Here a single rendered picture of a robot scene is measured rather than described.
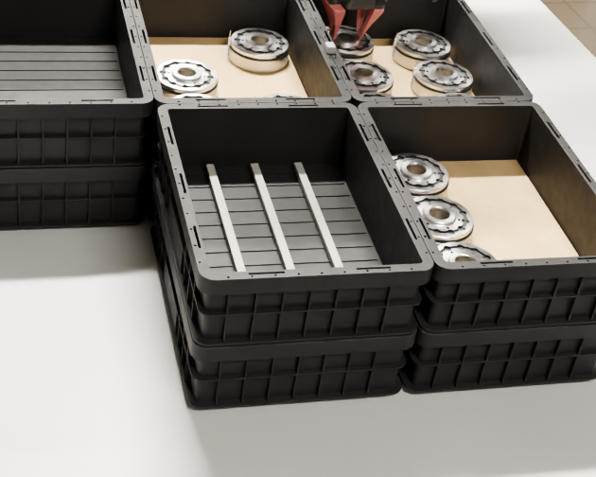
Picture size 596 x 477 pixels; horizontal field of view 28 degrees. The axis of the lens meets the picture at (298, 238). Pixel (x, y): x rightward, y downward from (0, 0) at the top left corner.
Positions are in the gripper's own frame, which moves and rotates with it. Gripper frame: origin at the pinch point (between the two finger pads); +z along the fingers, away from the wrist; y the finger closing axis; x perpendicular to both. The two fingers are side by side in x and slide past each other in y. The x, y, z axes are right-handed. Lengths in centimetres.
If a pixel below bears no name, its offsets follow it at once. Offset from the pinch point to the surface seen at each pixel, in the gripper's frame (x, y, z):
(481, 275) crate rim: -70, -11, -5
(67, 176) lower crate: -25, -54, 7
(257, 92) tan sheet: -9.4, -18.9, 4.8
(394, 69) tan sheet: -5.3, 8.1, 4.4
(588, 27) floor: 149, 172, 87
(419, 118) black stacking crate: -32.7, -1.7, -3.7
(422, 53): -5.8, 12.5, 1.2
